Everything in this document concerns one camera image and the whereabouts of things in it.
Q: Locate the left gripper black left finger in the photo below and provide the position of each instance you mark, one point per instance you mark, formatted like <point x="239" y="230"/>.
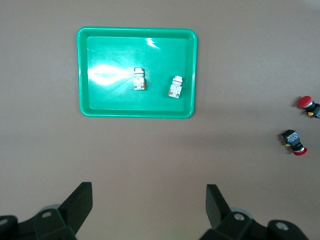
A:
<point x="77" y="205"/>

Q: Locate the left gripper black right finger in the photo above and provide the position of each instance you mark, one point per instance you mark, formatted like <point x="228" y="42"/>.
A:
<point x="217" y="207"/>

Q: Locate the white green push button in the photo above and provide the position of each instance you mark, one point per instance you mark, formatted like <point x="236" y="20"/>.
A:
<point x="176" y="87"/>

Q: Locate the white green button orange mark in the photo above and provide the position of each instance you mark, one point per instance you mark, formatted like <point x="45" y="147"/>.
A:
<point x="139" y="79"/>

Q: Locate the green plastic tray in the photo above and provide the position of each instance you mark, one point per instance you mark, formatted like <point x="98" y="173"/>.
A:
<point x="120" y="100"/>

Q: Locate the red push button switch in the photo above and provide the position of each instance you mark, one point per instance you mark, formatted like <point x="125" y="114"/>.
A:
<point x="293" y="142"/>
<point x="309" y="106"/>

